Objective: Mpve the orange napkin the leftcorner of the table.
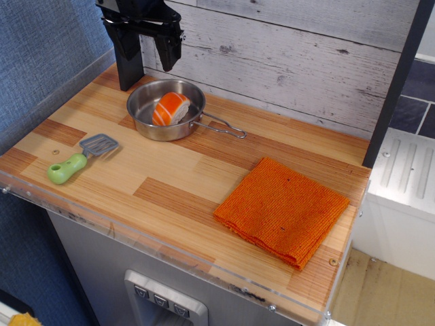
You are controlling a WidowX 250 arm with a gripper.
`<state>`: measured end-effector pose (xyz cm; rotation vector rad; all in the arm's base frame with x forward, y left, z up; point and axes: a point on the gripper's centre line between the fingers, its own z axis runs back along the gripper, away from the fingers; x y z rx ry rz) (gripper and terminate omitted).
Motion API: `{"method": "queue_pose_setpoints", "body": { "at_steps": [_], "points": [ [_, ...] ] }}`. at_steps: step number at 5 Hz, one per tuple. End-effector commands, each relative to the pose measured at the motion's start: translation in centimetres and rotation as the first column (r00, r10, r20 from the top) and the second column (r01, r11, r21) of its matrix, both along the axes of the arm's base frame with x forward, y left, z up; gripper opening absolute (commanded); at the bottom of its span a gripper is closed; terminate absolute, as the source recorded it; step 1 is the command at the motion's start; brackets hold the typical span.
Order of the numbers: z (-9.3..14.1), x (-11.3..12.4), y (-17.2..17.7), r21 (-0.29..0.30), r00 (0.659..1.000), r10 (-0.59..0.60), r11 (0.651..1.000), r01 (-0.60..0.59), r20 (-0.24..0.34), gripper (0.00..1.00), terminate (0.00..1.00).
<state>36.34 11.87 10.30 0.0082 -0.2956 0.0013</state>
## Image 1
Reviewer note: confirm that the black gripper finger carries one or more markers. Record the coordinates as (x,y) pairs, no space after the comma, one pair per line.
(128,54)
(169,49)

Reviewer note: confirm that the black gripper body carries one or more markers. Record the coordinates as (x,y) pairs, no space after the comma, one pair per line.
(149,18)

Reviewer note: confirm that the orange cloth napkin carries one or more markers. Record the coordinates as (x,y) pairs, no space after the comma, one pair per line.
(282,212)

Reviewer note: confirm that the orange white sushi toy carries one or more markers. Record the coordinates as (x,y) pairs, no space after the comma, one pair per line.
(170,109)

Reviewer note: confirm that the clear acrylic table edge guard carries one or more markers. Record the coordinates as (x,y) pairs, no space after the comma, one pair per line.
(192,253)

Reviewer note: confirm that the silver dispenser panel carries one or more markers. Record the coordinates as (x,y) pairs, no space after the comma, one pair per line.
(154,303)

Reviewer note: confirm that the white cabinet with ridged top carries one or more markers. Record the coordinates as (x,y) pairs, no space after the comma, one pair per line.
(396,222)

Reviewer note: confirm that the yellow object at corner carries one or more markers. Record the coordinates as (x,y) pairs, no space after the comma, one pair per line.
(23,320)

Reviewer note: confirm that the steel pan with wire handle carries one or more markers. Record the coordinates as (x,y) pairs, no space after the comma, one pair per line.
(142,103)

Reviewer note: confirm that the green handled grey spatula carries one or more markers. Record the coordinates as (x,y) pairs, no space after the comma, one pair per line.
(96,145)

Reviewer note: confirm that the dark vertical post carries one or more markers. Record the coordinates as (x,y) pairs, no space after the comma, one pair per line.
(411,45)

